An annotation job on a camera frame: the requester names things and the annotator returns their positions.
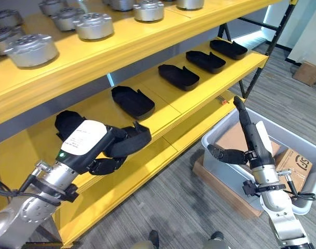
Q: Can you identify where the flat brown cardboard sheet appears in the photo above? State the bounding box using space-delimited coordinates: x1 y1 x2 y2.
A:
192 155 264 218

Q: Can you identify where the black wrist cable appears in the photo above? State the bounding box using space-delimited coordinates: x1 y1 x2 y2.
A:
0 172 46 199
276 168 316 202

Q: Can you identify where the dark left robot foot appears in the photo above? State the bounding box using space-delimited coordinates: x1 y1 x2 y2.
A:
148 230 160 248

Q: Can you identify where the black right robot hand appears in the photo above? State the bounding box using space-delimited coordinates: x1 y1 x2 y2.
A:
207 95 276 170

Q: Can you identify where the white panel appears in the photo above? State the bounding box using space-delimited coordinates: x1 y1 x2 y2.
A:
284 0 316 65

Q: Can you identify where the yellow shelf unit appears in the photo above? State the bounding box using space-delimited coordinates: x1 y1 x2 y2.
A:
0 0 291 247

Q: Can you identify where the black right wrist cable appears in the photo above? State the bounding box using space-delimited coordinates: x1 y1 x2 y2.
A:
276 168 316 202

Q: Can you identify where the plain brown cardboard box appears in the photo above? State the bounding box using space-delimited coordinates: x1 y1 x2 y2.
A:
214 121 281 157

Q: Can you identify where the grey plastic box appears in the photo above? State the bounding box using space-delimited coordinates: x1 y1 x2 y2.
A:
201 107 316 216

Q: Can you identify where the black sole-shaped part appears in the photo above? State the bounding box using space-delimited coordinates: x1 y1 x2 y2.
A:
158 64 200 92
54 110 152 159
185 50 227 75
111 85 156 121
209 39 249 61

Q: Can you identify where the printed brown cardboard box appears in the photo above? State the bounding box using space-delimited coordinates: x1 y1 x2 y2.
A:
273 148 313 194

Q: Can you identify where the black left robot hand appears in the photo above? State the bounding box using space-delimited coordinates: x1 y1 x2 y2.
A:
55 119 128 176

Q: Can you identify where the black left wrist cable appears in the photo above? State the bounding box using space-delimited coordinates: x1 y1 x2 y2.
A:
0 172 46 199

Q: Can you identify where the silver round metal part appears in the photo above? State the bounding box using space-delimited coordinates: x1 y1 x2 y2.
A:
0 25 26 57
51 7 85 32
74 12 115 40
176 0 205 11
132 0 165 22
0 9 24 30
38 0 68 17
108 0 135 12
4 33 60 68

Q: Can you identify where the black metal shelf frame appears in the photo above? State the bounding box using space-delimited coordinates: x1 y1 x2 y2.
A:
216 0 297 100

